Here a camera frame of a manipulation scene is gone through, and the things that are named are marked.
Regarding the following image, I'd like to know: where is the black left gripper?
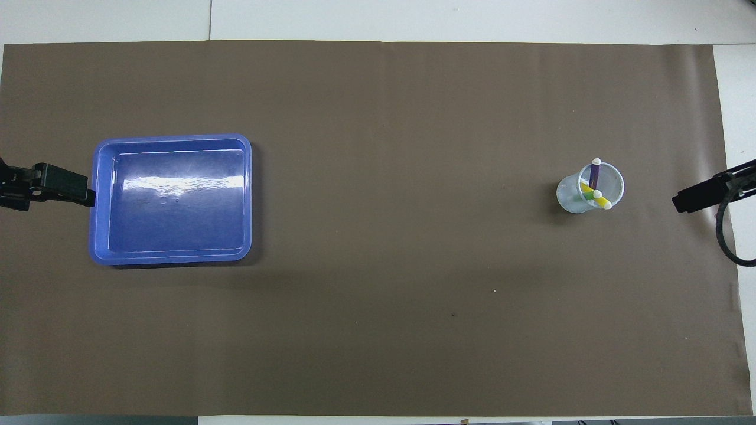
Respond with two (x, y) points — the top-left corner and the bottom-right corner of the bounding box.
(0, 158), (96, 211)

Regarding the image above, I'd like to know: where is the yellow pen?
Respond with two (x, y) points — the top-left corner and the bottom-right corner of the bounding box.
(581, 182), (612, 210)

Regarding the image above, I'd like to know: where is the blue plastic tray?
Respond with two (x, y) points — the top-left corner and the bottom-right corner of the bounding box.
(89, 133), (253, 267)

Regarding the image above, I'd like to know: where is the clear plastic cup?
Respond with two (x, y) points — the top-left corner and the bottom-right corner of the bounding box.
(556, 159), (625, 214)

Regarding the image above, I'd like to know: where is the brown paper table mat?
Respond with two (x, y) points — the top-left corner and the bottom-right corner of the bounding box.
(0, 40), (754, 417)

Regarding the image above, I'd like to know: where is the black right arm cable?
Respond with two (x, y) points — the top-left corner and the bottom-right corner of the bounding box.
(716, 176), (756, 267)

